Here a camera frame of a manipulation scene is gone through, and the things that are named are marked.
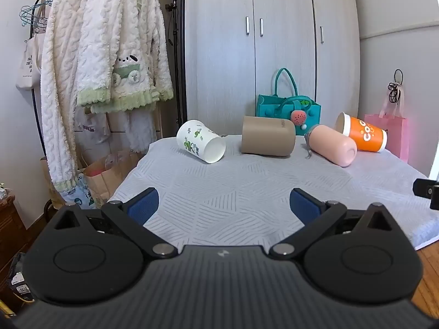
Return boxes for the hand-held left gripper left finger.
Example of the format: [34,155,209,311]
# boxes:
[44,188,178,259]

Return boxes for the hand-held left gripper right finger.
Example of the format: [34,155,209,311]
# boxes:
[269,188,405,259]

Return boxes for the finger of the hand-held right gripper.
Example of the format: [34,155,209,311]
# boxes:
[412,177,439,210]

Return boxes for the orange cup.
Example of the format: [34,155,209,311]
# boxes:
[335,112,388,152]

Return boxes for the tan cup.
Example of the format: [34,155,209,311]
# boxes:
[241,116,296,158]

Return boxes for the white cup with green print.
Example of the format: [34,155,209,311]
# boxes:
[176,120,226,164]

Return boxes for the brown paper bag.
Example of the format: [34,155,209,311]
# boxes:
[81,151,145,209]

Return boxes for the pink gift bag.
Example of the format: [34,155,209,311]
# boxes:
[364,87,410,164]

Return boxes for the blue printed bag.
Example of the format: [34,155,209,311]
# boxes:
[63,175,99,210]

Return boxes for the white textured cloth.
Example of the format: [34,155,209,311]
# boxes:
[106,134,439,251]

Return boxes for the white pajama pants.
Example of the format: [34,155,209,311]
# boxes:
[75,108,162,155]

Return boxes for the teal felt bag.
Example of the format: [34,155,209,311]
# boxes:
[258,68,322,136]

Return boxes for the wooden cabinet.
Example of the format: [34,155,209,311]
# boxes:
[0,195,29,276]

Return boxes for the white fluffy robe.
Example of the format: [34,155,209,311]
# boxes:
[40,0,114,192]

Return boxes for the dark bag with label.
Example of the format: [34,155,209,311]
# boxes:
[7,252,35,305]

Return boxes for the black clothes rack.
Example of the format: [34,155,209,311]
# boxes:
[29,0,103,213]

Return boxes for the grey wardrobe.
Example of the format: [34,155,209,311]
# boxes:
[182,0,361,141]

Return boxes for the white pajama top green trim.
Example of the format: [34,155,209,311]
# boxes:
[76,0,174,114]

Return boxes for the canvas tote bag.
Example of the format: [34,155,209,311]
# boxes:
[15,7,47,91]

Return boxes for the pink cup with strap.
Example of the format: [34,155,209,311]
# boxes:
[305,124,358,168]

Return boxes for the black cord on wall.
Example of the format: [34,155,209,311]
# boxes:
[388,69,403,104]

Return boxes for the teal wire hangers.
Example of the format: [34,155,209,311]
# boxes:
[19,3,49,29]

